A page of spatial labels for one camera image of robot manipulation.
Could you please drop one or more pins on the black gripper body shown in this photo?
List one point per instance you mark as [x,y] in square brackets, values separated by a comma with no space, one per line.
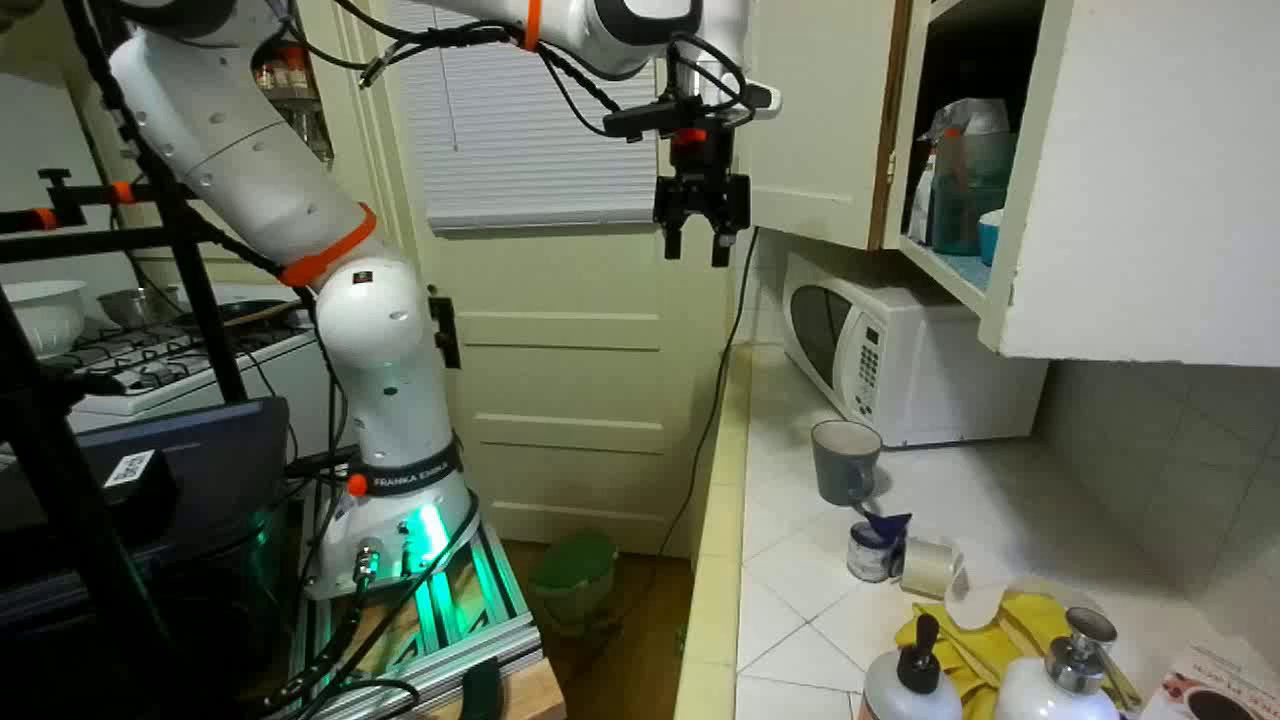
[702,185]

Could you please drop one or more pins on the teal translucent plastic cup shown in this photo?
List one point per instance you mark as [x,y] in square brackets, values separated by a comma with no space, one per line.
[971,172]

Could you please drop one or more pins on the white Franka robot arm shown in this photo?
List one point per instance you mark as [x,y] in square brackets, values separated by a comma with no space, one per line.
[252,144]

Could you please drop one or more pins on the small blue white cup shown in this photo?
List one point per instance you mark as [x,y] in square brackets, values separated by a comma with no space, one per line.
[878,551]

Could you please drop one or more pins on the white cabinet door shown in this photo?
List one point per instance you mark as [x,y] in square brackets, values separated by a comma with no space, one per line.
[819,121]

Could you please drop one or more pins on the cream panelled room door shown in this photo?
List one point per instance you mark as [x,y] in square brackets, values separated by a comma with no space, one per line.
[572,360]

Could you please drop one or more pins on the white window blind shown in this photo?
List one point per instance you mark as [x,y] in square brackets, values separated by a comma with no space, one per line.
[521,144]

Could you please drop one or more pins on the white microwave oven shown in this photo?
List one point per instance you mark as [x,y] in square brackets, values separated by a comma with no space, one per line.
[920,360]

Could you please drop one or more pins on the grey ceramic mug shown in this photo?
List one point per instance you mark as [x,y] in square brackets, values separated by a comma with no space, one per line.
[845,463]

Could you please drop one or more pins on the green waste bin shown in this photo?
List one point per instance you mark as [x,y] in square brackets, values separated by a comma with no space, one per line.
[572,581]

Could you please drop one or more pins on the white round lid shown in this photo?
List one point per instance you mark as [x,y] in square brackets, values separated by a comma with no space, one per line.
[979,604]

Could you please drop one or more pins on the black pump soap bottle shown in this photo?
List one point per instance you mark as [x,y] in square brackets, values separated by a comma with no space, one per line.
[908,684]

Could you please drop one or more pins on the yellow rubber gloves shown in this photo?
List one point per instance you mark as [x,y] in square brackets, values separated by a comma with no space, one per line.
[993,646]

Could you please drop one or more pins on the black metal stand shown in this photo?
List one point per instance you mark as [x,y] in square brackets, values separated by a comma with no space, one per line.
[184,253]

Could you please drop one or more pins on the white gas stove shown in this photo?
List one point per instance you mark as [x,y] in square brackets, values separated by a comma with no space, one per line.
[174,352]

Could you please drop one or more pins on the dark blue box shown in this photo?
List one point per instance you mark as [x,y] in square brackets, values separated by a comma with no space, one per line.
[214,465]

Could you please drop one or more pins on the silver pump soap bottle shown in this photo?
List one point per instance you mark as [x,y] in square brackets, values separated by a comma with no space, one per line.
[1063,684]

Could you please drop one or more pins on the black box with white label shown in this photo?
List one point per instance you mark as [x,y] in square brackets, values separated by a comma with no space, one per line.
[143,484]

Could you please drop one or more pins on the white bowl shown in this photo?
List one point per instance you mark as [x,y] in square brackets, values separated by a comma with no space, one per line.
[40,315]

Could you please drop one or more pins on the white wall cabinet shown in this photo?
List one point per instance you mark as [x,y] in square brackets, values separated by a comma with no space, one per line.
[1146,172]

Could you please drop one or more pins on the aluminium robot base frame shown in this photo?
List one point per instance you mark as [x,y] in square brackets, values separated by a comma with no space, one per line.
[455,625]

